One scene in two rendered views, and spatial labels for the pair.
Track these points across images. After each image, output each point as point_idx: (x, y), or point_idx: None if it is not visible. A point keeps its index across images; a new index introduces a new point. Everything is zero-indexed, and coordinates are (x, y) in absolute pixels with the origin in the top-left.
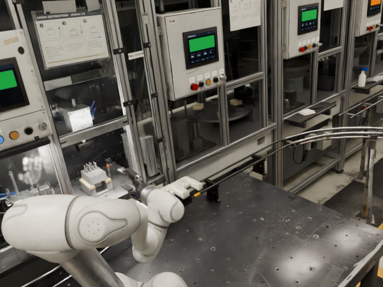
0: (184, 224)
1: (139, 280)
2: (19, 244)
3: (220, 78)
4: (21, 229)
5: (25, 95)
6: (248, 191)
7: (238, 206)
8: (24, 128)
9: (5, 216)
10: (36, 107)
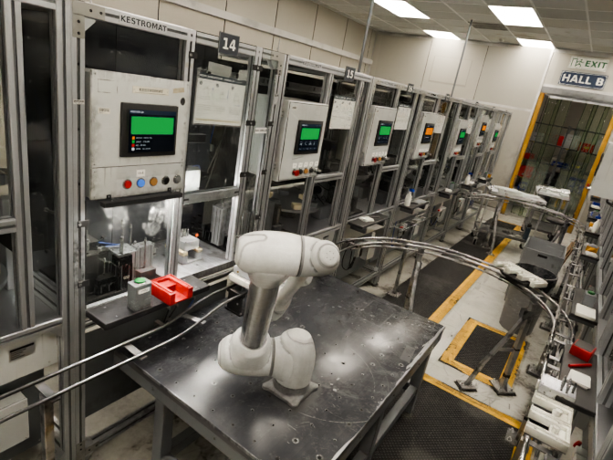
0: None
1: None
2: (257, 265)
3: (314, 170)
4: (264, 252)
5: (174, 144)
6: (319, 282)
7: (315, 295)
8: (163, 177)
9: (244, 241)
10: (178, 159)
